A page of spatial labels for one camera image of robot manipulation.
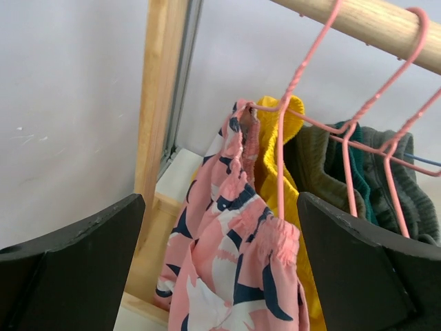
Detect yellow shorts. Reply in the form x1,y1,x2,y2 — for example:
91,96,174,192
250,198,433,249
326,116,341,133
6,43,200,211
237,97,325,330

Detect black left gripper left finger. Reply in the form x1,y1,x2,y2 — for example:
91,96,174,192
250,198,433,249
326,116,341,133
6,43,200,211
1,194,145,330

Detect olive green shorts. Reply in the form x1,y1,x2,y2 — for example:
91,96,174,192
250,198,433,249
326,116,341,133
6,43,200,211
284,126,350,213

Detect pink floral shorts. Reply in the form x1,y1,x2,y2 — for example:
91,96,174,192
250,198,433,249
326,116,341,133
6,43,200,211
155,101,309,330

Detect blue wire hanger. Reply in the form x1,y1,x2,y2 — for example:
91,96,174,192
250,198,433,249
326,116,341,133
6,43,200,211
404,152,441,167

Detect wooden clothes rack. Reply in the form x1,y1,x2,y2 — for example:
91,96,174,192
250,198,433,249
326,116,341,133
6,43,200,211
119,0,441,326

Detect pink wire hanger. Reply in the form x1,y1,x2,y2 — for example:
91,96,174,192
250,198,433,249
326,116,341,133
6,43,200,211
330,88,440,238
249,0,342,219
291,1,431,217

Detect grey shorts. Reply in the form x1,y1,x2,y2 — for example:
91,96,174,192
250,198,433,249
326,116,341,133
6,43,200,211
357,126,441,245

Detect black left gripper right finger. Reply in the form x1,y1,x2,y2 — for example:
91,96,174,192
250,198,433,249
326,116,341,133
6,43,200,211
297,192,440,330

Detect teal green shorts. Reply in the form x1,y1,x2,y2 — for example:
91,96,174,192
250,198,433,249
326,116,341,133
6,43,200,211
325,139,378,225

